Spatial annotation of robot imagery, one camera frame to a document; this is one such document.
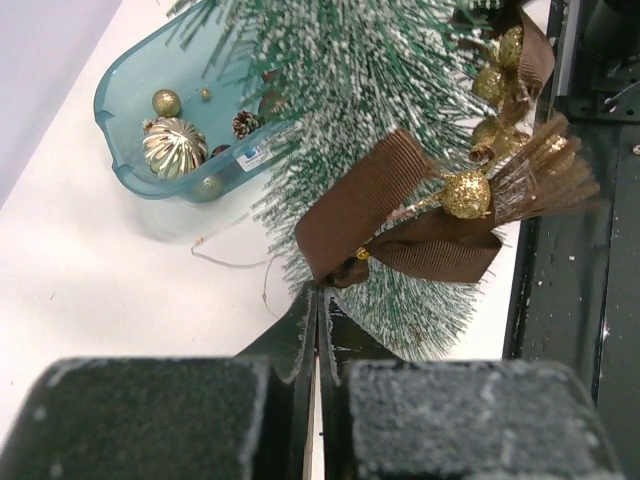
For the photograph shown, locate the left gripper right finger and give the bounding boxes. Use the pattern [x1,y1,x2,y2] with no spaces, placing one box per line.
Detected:
[319,289,624,479]

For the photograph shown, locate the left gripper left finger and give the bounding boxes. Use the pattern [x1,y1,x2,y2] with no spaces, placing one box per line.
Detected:
[1,285,318,479]

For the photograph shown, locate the small frosted christmas tree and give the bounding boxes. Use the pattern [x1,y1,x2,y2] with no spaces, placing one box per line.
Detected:
[164,0,516,361]

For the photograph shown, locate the gold bauble under bin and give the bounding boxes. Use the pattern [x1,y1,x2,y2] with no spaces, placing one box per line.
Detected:
[191,175,224,203]

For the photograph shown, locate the dark red bauble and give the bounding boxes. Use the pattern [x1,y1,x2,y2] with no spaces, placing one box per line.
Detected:
[210,144,229,158]

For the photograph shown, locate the small frosted pine cone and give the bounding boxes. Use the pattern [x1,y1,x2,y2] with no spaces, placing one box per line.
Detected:
[232,110,263,140]

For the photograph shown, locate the teal plastic bin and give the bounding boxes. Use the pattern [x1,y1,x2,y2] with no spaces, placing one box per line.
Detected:
[94,1,294,203]

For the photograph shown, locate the small gold glitter bauble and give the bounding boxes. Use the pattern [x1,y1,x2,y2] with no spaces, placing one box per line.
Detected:
[151,89,182,118]

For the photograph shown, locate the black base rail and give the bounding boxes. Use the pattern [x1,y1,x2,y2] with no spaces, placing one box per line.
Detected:
[503,1,639,476]

